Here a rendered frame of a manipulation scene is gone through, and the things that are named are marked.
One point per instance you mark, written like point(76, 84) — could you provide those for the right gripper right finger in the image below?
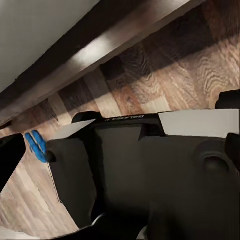
point(232, 149)

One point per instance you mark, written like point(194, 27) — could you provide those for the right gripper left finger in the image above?
point(12, 149)

